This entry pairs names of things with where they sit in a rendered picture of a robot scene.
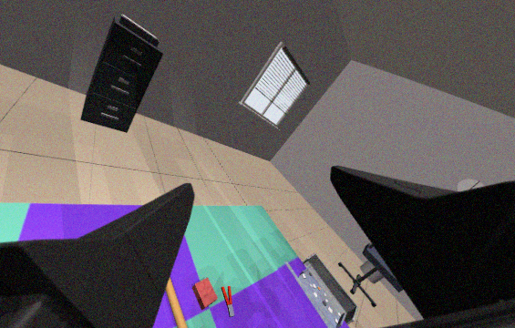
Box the long tan wooden pole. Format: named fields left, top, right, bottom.
left=166, top=278, right=188, bottom=328

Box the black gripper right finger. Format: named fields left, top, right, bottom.
left=330, top=166, right=515, bottom=320

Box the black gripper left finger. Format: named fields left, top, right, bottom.
left=0, top=183, right=195, bottom=328

